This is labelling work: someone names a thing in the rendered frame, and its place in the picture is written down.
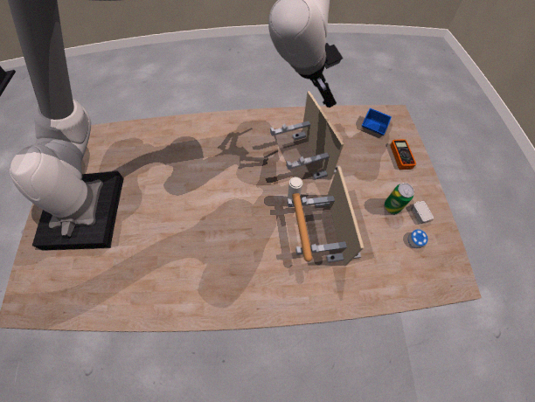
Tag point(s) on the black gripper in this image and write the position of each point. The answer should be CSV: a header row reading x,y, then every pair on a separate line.
x,y
324,89

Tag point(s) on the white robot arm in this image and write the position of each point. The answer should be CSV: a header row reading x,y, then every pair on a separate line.
x,y
50,177

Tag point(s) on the blue plastic bin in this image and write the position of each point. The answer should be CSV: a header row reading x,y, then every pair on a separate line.
x,y
376,121

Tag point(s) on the green drink can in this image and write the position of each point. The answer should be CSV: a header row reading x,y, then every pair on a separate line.
x,y
399,198

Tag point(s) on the orange digital multimeter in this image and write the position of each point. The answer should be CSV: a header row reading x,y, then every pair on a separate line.
x,y
403,155

